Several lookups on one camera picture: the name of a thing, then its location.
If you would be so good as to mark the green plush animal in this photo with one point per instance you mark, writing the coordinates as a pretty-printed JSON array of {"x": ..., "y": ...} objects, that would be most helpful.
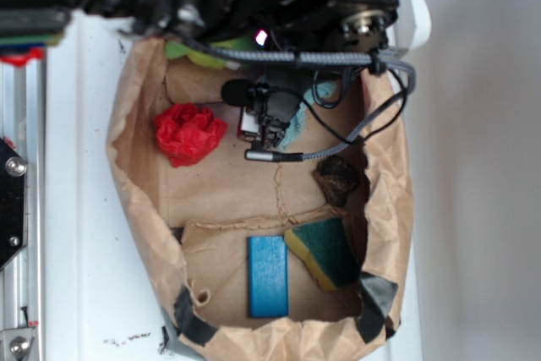
[{"x": 175, "y": 50}]

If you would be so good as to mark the dark brown rock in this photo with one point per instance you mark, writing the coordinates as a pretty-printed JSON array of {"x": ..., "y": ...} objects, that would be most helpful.
[{"x": 337, "y": 178}]

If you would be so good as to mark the black foam microphone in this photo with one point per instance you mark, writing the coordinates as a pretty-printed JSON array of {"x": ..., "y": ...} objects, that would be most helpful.
[{"x": 243, "y": 93}]

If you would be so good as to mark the teal microfiber cloth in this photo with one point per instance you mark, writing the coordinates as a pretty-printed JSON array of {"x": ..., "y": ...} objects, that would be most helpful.
[{"x": 319, "y": 94}]

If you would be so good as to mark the red crumpled paper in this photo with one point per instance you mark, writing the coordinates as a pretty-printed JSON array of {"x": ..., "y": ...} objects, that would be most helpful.
[{"x": 186, "y": 133}]

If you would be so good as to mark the blue wooden block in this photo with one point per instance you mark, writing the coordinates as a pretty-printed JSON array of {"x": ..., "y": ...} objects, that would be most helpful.
[{"x": 268, "y": 277}]

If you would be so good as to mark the brown paper bag tray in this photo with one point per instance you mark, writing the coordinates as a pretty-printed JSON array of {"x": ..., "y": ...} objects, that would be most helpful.
[{"x": 191, "y": 225}]

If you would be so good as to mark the yellow green sponge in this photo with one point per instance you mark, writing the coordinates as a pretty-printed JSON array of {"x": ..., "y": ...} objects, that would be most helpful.
[{"x": 325, "y": 250}]

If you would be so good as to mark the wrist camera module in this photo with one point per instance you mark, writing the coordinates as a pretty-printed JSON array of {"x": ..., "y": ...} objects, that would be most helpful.
[{"x": 267, "y": 122}]

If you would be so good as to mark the black octagonal mount plate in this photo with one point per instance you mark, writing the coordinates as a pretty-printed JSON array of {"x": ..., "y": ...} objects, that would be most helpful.
[{"x": 13, "y": 203}]

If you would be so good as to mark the aluminium frame rail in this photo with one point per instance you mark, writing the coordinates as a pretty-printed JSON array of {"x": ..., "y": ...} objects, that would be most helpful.
[{"x": 22, "y": 125}]

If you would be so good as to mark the metal corner bracket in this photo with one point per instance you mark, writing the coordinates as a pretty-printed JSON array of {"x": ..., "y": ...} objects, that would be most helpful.
[{"x": 17, "y": 344}]

